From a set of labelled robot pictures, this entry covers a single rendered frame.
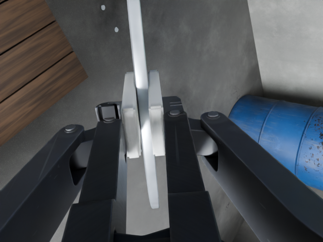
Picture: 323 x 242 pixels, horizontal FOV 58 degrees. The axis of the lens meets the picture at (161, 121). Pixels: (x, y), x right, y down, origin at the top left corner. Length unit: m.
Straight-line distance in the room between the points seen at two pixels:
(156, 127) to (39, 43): 0.73
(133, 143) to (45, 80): 0.73
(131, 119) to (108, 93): 1.29
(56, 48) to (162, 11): 0.89
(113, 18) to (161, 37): 0.33
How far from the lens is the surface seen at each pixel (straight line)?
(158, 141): 0.16
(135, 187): 1.76
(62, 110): 1.32
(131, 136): 0.16
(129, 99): 0.16
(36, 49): 0.86
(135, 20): 0.19
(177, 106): 0.17
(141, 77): 0.18
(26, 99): 0.86
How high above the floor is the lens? 1.13
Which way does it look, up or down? 40 degrees down
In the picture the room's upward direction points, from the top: 107 degrees clockwise
